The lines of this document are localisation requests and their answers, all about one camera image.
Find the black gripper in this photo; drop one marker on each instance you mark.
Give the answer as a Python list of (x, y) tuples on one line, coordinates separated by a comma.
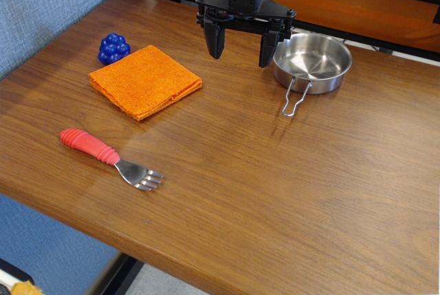
[(257, 16)]

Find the blue toy grapes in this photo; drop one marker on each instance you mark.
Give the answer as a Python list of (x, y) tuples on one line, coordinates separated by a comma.
[(113, 48)]

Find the orange panel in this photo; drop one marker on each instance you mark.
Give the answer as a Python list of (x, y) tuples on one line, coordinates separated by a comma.
[(412, 23)]

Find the orange folded cloth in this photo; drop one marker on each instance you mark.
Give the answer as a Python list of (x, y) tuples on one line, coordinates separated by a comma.
[(145, 82)]

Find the yellow object at corner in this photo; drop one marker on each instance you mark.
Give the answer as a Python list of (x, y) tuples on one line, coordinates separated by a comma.
[(25, 288)]

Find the silver pan with handle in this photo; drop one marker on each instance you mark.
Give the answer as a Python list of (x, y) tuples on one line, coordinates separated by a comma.
[(309, 64)]

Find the fork with red handle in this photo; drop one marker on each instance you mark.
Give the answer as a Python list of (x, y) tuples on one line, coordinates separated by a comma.
[(134, 174)]

